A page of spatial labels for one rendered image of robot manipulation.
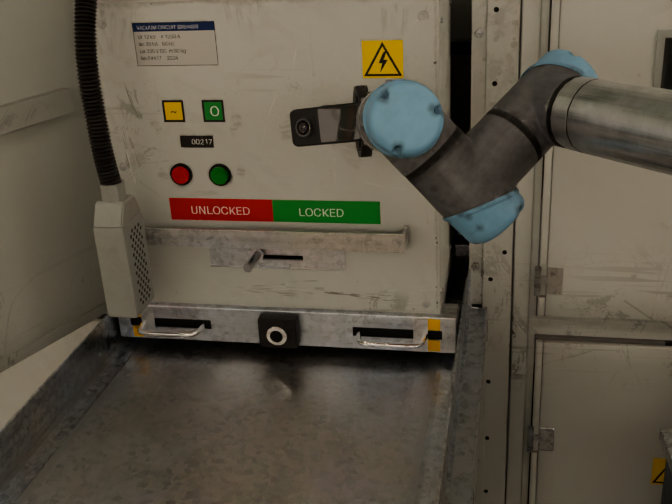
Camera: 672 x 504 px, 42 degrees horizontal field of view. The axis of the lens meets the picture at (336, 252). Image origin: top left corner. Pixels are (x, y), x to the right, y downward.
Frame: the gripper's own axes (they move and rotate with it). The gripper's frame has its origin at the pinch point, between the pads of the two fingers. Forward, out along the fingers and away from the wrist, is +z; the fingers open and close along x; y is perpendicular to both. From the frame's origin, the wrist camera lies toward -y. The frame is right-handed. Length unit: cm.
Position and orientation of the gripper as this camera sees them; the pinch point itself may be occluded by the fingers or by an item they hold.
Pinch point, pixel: (355, 122)
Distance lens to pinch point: 120.3
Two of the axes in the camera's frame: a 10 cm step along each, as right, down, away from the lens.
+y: 10.0, -0.8, 0.5
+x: -0.7, -9.9, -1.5
